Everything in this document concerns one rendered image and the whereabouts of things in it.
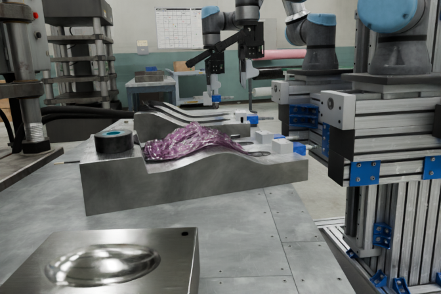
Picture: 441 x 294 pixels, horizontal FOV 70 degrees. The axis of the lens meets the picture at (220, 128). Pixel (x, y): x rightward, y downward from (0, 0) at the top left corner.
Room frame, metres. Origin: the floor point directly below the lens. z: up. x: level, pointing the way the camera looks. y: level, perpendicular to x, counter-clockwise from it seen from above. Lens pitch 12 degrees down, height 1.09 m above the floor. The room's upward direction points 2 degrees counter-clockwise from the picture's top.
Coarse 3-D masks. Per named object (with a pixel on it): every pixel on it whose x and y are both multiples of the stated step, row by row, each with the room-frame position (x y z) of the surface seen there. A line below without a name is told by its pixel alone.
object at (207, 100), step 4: (204, 92) 1.35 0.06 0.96; (204, 96) 1.33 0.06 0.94; (208, 96) 1.33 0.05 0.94; (212, 96) 1.33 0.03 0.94; (216, 96) 1.33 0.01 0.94; (220, 96) 1.33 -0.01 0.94; (224, 96) 1.35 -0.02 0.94; (228, 96) 1.35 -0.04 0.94; (232, 96) 1.35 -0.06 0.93; (204, 100) 1.33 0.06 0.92; (208, 100) 1.33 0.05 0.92; (212, 100) 1.33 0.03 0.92; (216, 100) 1.33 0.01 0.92; (220, 100) 1.33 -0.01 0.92; (204, 104) 1.33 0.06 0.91; (208, 104) 1.33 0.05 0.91
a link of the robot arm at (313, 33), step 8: (312, 16) 1.34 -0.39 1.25; (320, 16) 1.32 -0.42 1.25; (328, 16) 1.32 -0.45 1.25; (304, 24) 1.40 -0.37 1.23; (312, 24) 1.34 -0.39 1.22; (320, 24) 1.32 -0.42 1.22; (328, 24) 1.32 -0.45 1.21; (336, 24) 1.34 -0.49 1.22; (304, 32) 1.39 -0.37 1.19; (312, 32) 1.34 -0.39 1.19; (320, 32) 1.32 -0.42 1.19; (328, 32) 1.32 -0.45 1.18; (304, 40) 1.41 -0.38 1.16; (312, 40) 1.34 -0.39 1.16; (320, 40) 1.32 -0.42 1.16; (328, 40) 1.32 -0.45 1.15
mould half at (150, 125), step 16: (144, 112) 1.00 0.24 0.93; (160, 112) 1.04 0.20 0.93; (176, 112) 1.15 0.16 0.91; (224, 112) 1.21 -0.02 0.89; (112, 128) 1.13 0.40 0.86; (128, 128) 1.12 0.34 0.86; (144, 128) 1.00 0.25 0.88; (160, 128) 1.00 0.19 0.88; (176, 128) 1.00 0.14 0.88; (224, 128) 0.99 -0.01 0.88; (240, 128) 0.99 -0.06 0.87
